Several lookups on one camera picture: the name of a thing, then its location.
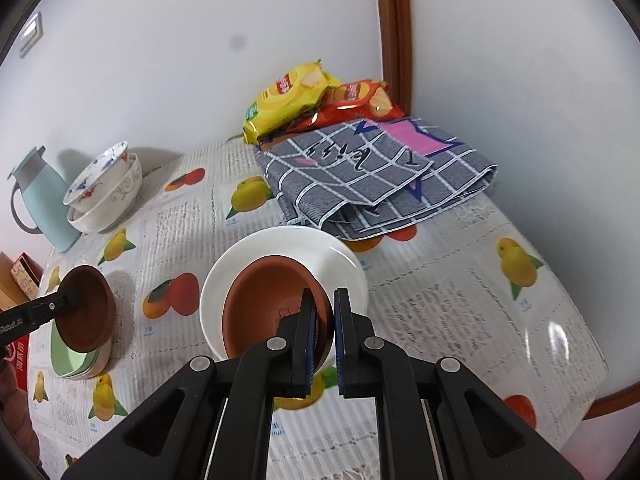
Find blue floral bowl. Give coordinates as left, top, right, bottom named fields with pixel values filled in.
left=63, top=141, right=132, bottom=211

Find brown wooden door frame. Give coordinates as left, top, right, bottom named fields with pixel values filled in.
left=372, top=0, right=413, bottom=116

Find large white bowl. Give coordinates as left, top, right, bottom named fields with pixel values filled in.
left=199, top=226, right=370, bottom=361

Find grey checked cloth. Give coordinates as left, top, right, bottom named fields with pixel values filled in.
left=256, top=117, right=499, bottom=241

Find pink plate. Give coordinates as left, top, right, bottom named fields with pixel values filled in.
left=67, top=340, right=115, bottom=381

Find light blue thermos jug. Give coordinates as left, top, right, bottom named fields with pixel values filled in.
left=7, top=146, right=83, bottom=253

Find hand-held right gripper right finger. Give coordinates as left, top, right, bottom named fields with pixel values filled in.
left=332, top=287, right=583, bottom=480

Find person's left forearm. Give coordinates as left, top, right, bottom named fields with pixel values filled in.
left=0, top=359, right=42, bottom=468

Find brown wooden baseboard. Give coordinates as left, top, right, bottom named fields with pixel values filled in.
left=582, top=375, right=640, bottom=421

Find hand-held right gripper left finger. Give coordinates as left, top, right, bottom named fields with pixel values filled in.
left=60, top=287, right=321, bottom=480

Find green plate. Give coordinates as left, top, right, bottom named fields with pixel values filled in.
left=50, top=317, right=108, bottom=379

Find boxes beside table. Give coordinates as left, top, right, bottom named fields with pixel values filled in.
left=0, top=251, right=31, bottom=311

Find fruit print tablecloth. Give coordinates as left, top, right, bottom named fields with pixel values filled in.
left=27, top=140, right=608, bottom=480

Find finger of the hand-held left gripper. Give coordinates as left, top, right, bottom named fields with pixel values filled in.
left=24, top=287, right=85, bottom=332

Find white light switch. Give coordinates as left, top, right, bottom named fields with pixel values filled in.
left=19, top=12, right=43, bottom=58

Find patterned cardboard box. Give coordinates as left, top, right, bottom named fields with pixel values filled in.
left=10, top=254, right=45, bottom=306

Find small brown bowl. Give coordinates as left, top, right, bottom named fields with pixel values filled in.
left=54, top=266, right=117, bottom=353
left=222, top=255, right=333, bottom=371

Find white bowl with grey scrollwork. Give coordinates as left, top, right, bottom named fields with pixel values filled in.
left=67, top=152, right=143, bottom=233

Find red chips bag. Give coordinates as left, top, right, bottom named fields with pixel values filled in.
left=287, top=79, right=405, bottom=133

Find red box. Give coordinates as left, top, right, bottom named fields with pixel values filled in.
left=6, top=337, right=30, bottom=391

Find yellow chips bag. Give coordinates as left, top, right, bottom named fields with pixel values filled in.
left=243, top=60, right=342, bottom=145

